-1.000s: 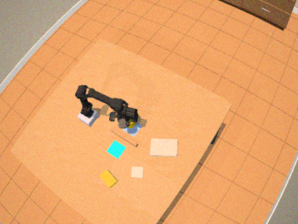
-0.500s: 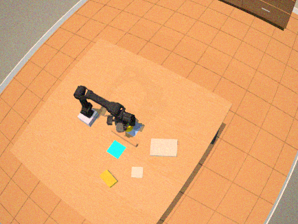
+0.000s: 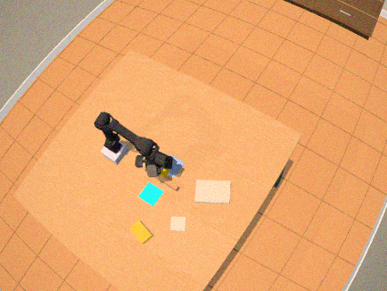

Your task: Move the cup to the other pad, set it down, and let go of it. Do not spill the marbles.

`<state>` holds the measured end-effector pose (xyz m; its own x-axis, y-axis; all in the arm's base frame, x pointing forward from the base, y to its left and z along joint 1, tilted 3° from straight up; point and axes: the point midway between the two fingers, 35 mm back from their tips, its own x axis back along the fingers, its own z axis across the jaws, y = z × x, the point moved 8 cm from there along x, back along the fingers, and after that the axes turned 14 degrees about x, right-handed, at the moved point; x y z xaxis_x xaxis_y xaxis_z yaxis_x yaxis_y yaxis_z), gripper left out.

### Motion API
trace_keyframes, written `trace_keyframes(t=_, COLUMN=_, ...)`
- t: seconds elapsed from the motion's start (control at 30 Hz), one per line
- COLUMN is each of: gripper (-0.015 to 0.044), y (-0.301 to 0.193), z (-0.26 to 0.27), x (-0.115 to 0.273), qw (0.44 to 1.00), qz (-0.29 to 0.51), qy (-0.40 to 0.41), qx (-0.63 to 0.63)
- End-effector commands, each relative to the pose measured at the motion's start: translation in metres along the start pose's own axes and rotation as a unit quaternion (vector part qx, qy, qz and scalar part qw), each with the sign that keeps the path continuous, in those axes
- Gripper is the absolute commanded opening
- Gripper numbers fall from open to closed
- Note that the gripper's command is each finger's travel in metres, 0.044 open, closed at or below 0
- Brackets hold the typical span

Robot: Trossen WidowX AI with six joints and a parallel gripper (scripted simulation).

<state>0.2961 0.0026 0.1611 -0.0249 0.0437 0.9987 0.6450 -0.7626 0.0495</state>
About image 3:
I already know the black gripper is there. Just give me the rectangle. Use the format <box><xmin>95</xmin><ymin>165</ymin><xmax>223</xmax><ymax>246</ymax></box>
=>
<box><xmin>135</xmin><ymin>155</ymin><xmax>173</xmax><ymax>169</ymax></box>

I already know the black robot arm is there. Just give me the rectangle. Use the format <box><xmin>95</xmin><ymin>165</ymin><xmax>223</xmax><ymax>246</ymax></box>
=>
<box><xmin>94</xmin><ymin>112</ymin><xmax>170</xmax><ymax>178</ymax></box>

